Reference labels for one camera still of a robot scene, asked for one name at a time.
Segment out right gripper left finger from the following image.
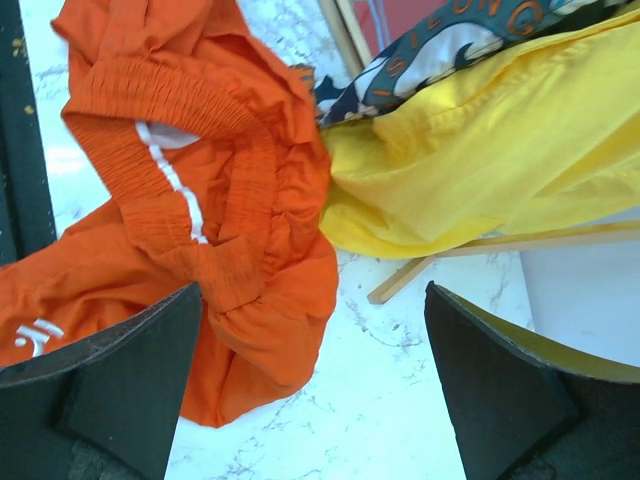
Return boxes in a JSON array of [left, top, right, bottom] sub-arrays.
[[1, 284, 202, 479]]

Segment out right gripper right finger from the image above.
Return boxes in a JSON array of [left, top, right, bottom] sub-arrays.
[[425, 283, 639, 479]]

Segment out orange shorts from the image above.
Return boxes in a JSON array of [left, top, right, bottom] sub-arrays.
[[1, 1, 338, 427]]

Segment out blue wire hanger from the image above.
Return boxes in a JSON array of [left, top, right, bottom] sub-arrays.
[[367, 0, 386, 50]]

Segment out yellow shorts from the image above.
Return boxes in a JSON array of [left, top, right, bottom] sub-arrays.
[[319, 9, 640, 260]]

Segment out colourful patterned shorts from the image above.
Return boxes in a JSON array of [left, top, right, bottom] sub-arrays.
[[311, 1, 607, 127]]

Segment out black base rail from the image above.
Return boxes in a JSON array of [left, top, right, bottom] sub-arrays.
[[1, 1, 56, 265]]

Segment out wooden clothes rack frame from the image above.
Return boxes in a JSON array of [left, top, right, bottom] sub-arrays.
[[317, 0, 640, 305]]

